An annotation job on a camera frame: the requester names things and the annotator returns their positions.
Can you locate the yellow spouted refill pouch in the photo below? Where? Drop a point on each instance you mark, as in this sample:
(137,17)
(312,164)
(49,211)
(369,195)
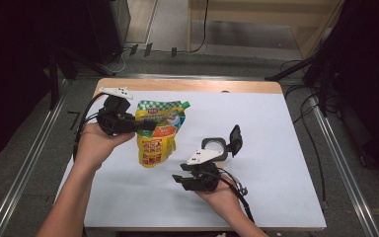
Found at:
(158,148)

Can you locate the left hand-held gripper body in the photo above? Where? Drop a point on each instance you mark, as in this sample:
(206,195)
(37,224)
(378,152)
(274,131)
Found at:
(115,118)

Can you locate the white table sheet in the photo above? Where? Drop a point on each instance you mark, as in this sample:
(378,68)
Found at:
(269,158)

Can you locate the black stand legs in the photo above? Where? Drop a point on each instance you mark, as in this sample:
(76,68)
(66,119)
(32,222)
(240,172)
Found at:
(54,82)
(292,69)

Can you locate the dark curtain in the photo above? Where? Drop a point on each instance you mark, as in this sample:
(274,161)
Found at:
(13,65)
(371,82)

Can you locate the person's right hand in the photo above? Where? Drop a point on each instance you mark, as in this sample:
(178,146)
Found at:
(222,197)

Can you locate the black cabinet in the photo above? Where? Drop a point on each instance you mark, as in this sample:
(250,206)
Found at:
(105,29)

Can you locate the aluminium floor rail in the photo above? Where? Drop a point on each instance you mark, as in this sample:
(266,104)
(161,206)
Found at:
(342,164)
(23,177)

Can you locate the person's left hand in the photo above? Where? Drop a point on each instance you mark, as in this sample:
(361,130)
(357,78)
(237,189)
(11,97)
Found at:
(92,146)

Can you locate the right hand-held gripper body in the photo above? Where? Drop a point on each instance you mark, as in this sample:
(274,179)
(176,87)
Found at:
(204,176)

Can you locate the wooden shelf unit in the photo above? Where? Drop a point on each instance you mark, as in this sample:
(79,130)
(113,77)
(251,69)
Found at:
(243,10)

